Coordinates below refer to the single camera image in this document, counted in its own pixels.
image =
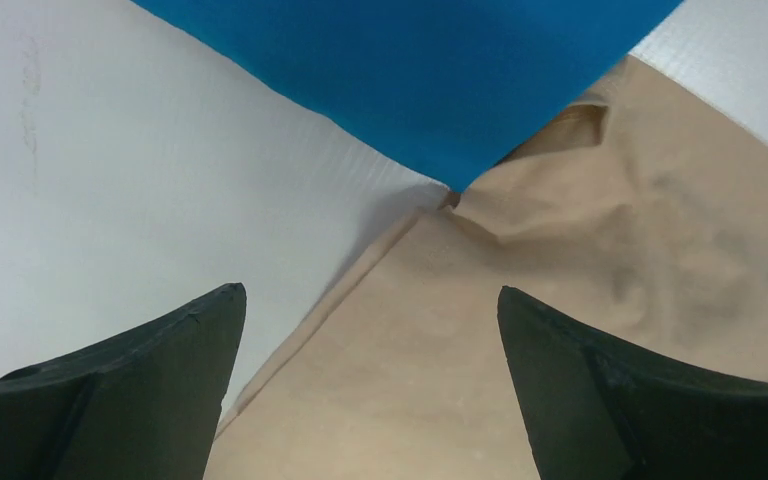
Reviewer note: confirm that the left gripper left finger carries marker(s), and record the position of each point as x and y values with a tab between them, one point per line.
143	404

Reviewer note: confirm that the folded blue t shirt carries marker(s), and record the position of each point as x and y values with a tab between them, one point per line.
444	88

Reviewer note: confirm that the beige t shirt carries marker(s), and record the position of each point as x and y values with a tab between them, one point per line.
639	210

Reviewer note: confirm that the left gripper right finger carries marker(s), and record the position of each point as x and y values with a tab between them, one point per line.
598	407

